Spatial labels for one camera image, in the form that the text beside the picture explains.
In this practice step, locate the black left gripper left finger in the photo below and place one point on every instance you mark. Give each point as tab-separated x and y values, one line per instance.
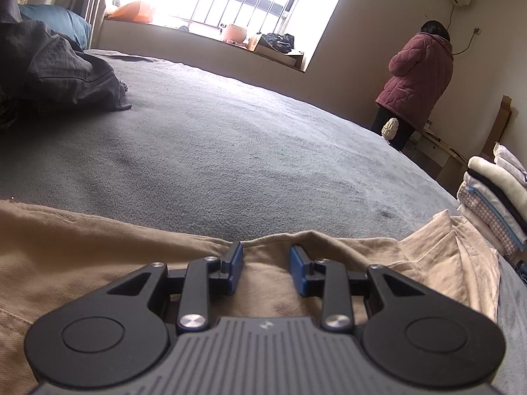
119	332

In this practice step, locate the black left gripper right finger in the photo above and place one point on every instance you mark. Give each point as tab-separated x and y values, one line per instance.
408	331

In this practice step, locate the beige khaki trousers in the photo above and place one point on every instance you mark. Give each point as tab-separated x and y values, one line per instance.
50	257

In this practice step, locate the checked folded garment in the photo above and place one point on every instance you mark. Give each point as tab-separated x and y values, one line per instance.
509	241

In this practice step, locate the black folded garment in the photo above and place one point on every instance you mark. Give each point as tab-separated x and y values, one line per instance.
498	198

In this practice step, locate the wooden low desk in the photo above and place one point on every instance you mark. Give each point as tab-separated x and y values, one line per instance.
438	159

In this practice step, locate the grey fleece bed blanket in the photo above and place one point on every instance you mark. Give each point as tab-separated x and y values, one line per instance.
198	153

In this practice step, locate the white folded shirt top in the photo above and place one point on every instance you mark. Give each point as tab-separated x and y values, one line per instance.
508	161

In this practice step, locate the person in maroon coat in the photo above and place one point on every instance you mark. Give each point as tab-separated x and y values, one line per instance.
419	74

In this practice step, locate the dark grey jacket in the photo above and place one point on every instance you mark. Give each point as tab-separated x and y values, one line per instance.
44	72

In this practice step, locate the teal blue pillow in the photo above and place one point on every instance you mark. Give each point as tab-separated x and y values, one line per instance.
60	20

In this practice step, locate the pink pot on sill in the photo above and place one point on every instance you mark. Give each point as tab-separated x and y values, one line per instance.
234	34

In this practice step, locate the orange bag on sill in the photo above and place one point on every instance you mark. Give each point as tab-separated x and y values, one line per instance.
137	12

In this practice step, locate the black bag on sill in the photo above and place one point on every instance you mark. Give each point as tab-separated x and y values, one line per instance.
279	43

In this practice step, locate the cardboard piece against wall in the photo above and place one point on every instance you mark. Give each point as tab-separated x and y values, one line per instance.
499	126

